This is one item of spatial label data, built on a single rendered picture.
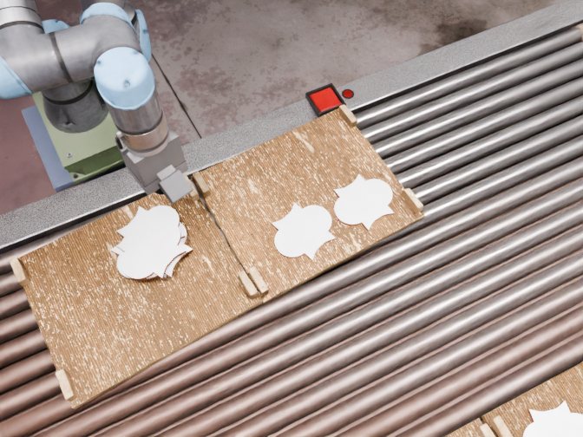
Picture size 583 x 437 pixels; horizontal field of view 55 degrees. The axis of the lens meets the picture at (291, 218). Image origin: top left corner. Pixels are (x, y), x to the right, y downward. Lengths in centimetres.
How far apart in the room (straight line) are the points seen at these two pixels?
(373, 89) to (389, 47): 142
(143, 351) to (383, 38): 216
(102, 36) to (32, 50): 10
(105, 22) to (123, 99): 14
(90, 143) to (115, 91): 61
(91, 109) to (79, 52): 52
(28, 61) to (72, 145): 54
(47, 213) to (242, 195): 44
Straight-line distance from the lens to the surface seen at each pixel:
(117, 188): 135
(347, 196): 126
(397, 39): 295
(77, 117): 140
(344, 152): 134
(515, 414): 119
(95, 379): 118
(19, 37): 92
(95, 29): 90
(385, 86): 150
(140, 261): 117
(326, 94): 144
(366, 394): 114
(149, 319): 118
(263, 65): 277
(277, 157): 132
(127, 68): 81
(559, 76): 166
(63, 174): 147
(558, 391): 123
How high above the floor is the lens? 203
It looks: 63 degrees down
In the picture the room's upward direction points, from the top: 1 degrees clockwise
